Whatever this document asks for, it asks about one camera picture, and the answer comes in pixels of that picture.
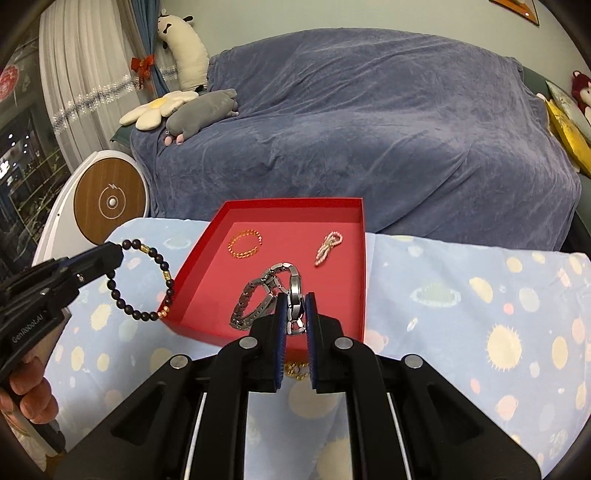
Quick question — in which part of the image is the dark bead bracelet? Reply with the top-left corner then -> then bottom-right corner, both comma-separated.
106,239 -> 177,323

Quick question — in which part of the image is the red cardboard box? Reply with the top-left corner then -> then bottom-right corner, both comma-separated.
157,198 -> 369,358

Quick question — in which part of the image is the pink pearl bracelet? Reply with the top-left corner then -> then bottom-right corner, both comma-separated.
315,232 -> 345,267

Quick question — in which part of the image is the red bow curtain tie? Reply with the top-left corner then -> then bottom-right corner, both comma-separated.
130,54 -> 157,77

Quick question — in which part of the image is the white cow plush pillow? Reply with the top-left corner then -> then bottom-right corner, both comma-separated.
156,8 -> 210,92

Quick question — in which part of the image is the red round window sticker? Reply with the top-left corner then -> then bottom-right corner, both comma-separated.
0,65 -> 22,94

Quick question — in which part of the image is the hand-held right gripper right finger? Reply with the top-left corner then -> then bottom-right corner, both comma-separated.
305,292 -> 542,480

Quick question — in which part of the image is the grey animal plush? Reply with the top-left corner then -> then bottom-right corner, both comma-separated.
163,88 -> 240,145

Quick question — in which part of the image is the white sheer curtain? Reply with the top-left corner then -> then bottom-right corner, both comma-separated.
39,0 -> 155,172

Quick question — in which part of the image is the grey patterned cushion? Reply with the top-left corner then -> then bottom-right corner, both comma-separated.
545,80 -> 586,121

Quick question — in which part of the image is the white flower cushion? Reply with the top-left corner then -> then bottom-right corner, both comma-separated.
119,90 -> 186,133

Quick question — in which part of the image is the orange framed wall picture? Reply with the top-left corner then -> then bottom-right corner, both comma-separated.
488,0 -> 541,27

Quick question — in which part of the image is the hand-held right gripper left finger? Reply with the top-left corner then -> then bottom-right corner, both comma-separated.
53,293 -> 293,480

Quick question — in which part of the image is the red monkey plush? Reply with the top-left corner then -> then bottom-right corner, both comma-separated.
571,69 -> 591,118

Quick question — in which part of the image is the person's left hand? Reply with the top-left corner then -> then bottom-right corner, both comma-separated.
0,355 -> 59,425

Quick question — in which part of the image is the gold bead bracelet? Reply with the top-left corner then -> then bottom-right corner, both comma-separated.
228,231 -> 266,260

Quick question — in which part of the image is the yellow cushion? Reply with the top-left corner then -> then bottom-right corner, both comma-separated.
545,99 -> 591,177

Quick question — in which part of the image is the round white wooden side table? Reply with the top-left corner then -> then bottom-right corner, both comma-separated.
31,151 -> 150,269

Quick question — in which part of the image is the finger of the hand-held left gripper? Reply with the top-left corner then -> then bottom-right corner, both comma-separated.
32,242 -> 122,273
39,251 -> 126,298

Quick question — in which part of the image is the blue curtain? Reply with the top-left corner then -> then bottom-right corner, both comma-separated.
124,0 -> 180,96

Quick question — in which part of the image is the blue covered sofa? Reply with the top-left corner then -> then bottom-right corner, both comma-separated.
129,28 -> 583,254

